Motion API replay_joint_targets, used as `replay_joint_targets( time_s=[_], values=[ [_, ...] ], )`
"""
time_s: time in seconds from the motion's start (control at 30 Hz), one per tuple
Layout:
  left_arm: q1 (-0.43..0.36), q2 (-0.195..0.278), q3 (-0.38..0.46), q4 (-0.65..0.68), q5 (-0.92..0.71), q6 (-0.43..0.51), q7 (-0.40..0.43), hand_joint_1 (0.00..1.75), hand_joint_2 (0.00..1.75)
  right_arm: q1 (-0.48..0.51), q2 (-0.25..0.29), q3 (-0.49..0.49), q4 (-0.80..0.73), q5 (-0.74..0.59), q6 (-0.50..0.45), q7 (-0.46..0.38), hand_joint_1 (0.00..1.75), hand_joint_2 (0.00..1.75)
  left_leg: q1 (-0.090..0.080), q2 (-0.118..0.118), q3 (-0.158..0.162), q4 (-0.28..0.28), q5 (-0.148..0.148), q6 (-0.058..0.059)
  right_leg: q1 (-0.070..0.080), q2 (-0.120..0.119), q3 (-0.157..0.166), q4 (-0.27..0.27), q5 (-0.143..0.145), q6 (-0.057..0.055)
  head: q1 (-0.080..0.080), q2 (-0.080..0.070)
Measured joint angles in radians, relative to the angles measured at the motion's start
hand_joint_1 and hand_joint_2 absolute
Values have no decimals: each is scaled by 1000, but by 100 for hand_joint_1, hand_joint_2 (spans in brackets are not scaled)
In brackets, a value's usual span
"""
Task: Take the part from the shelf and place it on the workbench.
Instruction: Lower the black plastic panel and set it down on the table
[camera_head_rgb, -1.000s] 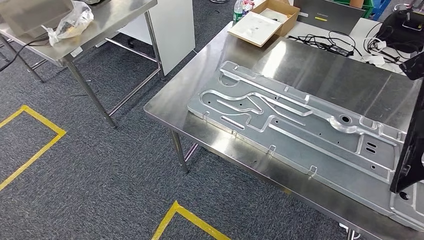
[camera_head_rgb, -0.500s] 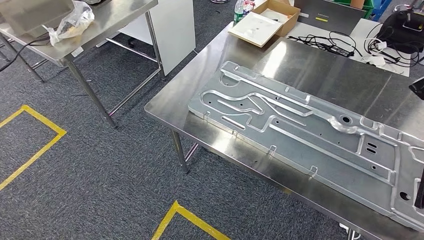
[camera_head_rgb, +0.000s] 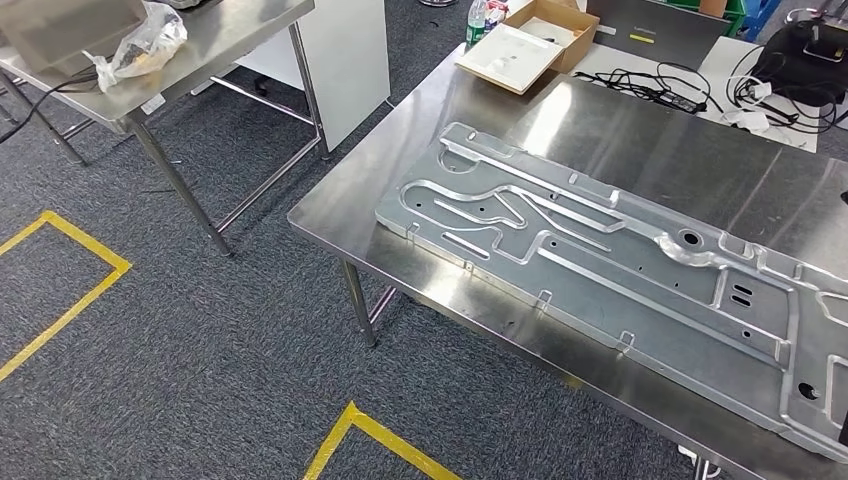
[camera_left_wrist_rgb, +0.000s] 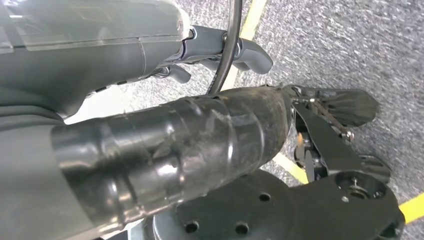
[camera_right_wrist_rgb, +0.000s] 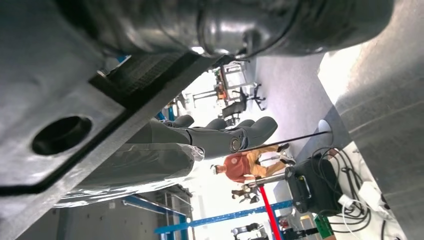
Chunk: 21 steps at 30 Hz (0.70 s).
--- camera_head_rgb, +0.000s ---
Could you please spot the stainless steel box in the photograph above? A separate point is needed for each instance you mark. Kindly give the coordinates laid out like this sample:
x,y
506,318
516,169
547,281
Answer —
x,y
60,30

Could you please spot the stamped sheet metal panel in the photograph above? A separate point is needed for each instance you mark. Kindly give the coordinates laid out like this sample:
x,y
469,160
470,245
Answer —
x,y
596,278

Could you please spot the stainless steel workbench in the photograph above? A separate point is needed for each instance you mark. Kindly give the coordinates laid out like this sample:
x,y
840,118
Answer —
x,y
371,199

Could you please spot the white table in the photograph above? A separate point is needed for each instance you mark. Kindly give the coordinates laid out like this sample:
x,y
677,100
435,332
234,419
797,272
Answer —
x,y
606,61

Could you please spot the clear plastic bag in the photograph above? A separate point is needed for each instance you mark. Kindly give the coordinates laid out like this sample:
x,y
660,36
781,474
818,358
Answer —
x,y
146,46

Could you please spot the brown cardboard box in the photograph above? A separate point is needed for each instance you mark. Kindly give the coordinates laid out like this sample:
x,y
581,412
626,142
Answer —
x,y
582,46

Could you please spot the blue metal rack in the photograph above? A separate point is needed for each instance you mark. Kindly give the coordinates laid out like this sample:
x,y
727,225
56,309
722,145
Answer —
x,y
762,13

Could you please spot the stainless steel side table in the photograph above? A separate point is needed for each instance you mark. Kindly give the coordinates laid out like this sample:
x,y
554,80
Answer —
x,y
218,33

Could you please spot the green plastic crate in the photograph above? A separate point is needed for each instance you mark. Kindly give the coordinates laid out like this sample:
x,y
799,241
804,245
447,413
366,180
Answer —
x,y
734,20

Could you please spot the red white packet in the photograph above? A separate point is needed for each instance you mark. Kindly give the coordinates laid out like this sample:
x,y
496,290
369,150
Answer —
x,y
497,13

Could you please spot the chrome stanchion post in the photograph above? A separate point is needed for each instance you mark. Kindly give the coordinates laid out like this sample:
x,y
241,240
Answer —
x,y
437,2

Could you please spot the dark grey flat case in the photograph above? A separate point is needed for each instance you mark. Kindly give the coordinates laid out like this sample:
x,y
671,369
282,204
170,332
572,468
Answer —
x,y
662,33

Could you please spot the yellow floor tape outline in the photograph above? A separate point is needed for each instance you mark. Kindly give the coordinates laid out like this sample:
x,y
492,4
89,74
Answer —
x,y
66,322
404,440

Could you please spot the white label sticker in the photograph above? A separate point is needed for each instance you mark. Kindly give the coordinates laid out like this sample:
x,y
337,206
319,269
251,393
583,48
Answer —
x,y
154,104

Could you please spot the white foam insert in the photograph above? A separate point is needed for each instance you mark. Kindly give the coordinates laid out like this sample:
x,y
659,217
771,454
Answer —
x,y
550,30

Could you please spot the chrome round base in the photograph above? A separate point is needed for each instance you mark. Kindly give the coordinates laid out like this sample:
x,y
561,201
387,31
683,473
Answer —
x,y
803,16

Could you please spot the plastic bottle green label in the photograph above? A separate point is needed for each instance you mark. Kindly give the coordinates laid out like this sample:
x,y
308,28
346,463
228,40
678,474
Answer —
x,y
476,26

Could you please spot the white board panel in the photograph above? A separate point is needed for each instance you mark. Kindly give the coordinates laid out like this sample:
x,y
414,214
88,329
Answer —
x,y
351,66

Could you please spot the white power strip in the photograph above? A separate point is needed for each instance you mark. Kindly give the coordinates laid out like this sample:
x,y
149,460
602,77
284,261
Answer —
x,y
689,457

